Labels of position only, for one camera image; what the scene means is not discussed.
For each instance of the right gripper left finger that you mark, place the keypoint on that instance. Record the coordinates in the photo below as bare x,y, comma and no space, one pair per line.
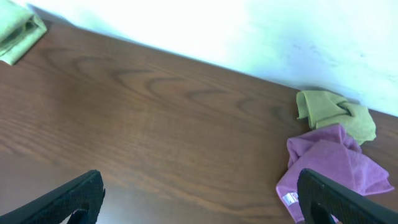
78,201

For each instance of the purple cloth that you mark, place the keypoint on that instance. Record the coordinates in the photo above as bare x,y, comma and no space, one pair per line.
331,152

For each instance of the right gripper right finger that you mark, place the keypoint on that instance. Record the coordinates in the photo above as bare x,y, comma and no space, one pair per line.
323,200

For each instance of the light green cloth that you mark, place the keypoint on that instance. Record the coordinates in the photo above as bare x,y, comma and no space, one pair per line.
20,30

